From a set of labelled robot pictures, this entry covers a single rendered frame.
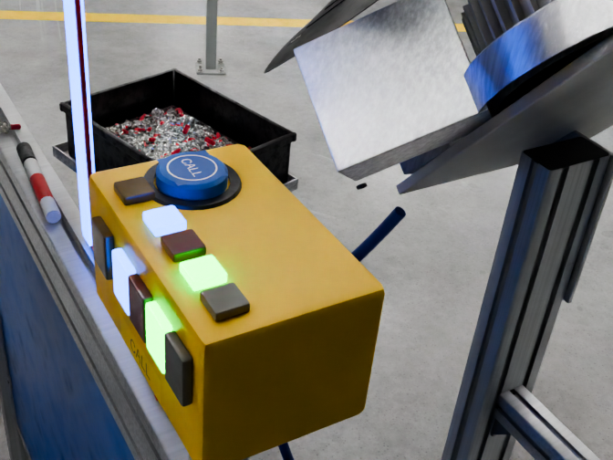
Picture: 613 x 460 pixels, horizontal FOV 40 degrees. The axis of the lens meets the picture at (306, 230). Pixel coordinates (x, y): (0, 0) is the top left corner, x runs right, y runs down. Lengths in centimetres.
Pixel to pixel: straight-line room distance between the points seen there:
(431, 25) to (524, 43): 12
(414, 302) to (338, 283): 173
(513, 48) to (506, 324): 39
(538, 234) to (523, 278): 6
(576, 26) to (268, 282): 38
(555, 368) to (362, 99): 136
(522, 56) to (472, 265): 164
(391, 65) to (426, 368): 125
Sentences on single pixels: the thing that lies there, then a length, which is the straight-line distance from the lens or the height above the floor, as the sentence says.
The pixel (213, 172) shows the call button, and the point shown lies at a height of 108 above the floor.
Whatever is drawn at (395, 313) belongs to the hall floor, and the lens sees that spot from 210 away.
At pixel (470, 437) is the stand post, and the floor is 51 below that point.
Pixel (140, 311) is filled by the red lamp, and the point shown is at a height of 105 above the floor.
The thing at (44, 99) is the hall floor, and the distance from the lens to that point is 302.
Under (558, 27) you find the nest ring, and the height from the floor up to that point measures 110.
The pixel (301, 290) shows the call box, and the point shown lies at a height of 107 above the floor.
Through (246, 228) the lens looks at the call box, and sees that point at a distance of 44.
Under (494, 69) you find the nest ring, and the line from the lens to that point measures 73.
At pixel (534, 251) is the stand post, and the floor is 81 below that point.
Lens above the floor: 132
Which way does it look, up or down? 34 degrees down
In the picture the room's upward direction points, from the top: 6 degrees clockwise
